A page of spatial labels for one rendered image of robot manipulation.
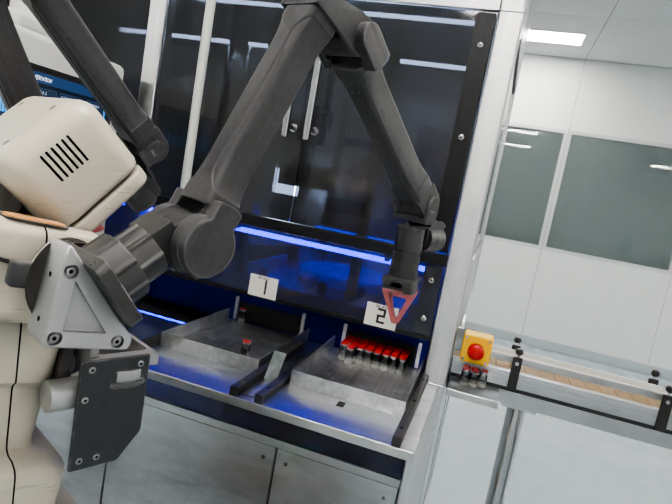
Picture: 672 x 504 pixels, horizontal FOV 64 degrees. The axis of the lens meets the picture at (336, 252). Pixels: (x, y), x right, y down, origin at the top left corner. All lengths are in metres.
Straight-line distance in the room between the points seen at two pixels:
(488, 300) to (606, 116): 2.18
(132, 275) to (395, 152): 0.51
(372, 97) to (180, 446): 1.24
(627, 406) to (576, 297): 4.53
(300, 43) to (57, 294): 0.43
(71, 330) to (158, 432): 1.17
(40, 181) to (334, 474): 1.13
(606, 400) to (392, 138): 0.93
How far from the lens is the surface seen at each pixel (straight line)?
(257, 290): 1.52
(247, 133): 0.72
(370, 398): 1.20
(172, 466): 1.82
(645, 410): 1.59
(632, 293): 6.15
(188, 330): 1.47
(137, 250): 0.66
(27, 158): 0.75
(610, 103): 6.13
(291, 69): 0.76
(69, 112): 0.77
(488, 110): 1.38
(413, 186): 1.02
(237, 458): 1.69
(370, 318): 1.42
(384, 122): 0.92
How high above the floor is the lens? 1.34
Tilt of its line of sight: 7 degrees down
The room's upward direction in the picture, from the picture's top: 10 degrees clockwise
